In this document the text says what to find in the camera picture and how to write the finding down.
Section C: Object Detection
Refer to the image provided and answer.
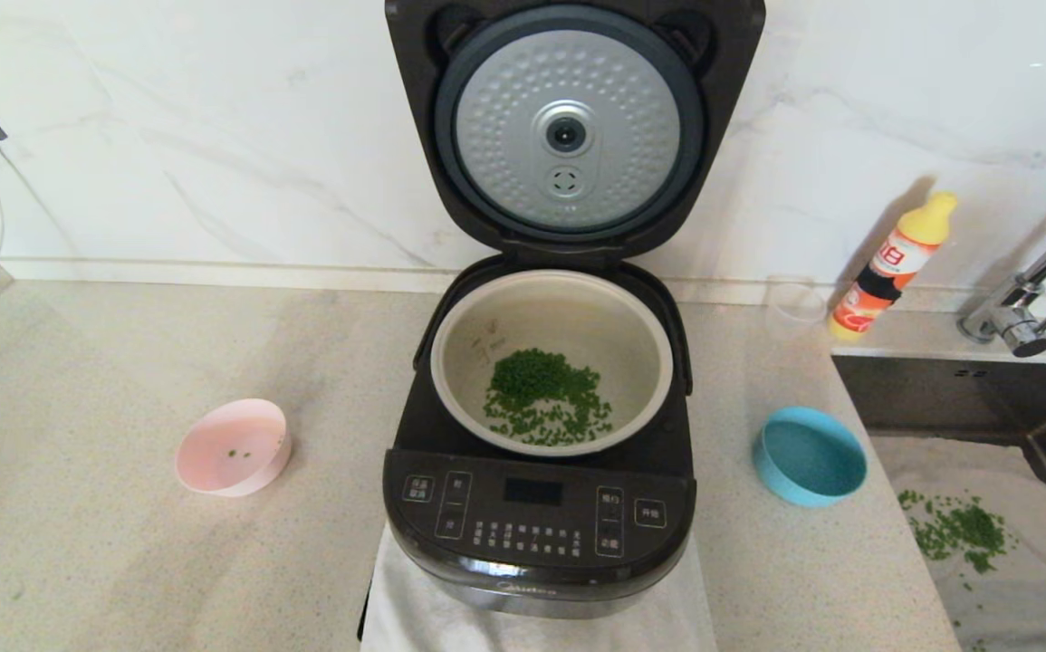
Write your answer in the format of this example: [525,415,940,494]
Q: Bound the black rice cooker lid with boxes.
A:
[384,0,768,259]

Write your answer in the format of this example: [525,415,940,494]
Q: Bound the blue bowl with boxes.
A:
[753,407,868,507]

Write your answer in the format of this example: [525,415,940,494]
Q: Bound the pink bowl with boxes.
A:
[175,398,293,498]

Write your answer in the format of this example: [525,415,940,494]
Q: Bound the beige inner pot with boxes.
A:
[430,269,675,456]

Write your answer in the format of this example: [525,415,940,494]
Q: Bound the chopped green vegetable pieces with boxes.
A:
[484,389,616,447]

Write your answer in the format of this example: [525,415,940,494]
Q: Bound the black rice cooker base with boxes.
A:
[382,254,697,618]

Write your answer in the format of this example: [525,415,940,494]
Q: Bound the white cloth under cooker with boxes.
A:
[360,521,718,652]

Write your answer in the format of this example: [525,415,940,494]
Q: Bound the clear glass cup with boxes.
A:
[765,276,830,327]

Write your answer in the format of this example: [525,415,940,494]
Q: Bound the yellow orange detergent bottle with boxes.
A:
[830,191,959,342]

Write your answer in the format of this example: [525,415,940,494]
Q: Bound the chrome faucet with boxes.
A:
[957,199,1046,358]

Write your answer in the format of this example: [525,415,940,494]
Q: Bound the green scallion bits on cloth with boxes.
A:
[898,491,1017,577]

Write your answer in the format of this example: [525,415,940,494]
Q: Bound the white cloth in sink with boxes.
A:
[871,437,1046,652]

